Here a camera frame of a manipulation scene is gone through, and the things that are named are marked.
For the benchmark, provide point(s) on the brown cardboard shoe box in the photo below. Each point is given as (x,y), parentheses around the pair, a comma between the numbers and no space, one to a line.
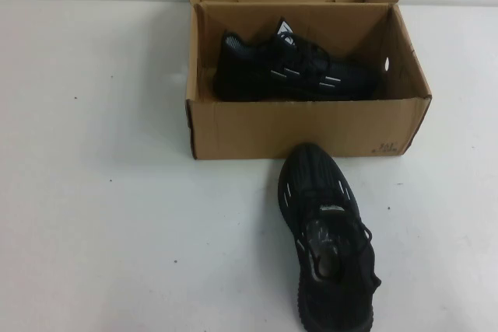
(253,130)

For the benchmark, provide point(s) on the black sneaker white tongue logo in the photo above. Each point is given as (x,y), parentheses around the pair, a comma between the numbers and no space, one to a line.
(249,71)

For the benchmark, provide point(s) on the black knit sneaker grey stripes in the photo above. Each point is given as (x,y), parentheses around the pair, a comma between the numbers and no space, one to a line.
(311,176)

